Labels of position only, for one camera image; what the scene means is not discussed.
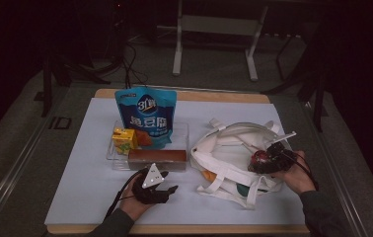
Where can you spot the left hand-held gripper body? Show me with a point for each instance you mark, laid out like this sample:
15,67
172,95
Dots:
150,192

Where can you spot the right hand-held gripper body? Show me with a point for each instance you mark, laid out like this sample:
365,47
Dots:
281,154

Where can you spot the red can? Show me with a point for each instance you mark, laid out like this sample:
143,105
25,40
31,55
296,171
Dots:
258,159

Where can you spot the brown carton box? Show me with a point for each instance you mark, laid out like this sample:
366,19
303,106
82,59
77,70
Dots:
158,158

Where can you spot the white tote bag coloured shapes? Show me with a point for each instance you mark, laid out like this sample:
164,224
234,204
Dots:
224,177

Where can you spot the clear plastic tray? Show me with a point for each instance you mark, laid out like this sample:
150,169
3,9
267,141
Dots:
117,161

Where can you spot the blue snack pouch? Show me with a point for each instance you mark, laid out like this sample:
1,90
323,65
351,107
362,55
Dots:
146,112

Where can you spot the person's left hand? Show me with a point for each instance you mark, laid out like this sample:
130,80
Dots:
133,205

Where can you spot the person's right hand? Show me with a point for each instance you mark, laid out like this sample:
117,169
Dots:
296,174

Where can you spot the white table mat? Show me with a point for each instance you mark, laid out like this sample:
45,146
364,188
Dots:
86,184

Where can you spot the floor socket plate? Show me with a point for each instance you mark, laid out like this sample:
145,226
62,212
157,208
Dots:
60,122

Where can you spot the black floor stand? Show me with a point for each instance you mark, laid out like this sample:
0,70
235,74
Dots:
48,85

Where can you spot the metal floor rail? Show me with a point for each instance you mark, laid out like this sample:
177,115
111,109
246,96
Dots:
13,171
339,184

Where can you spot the white metal stand frame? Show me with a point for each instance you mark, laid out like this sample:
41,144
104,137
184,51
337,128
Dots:
217,24

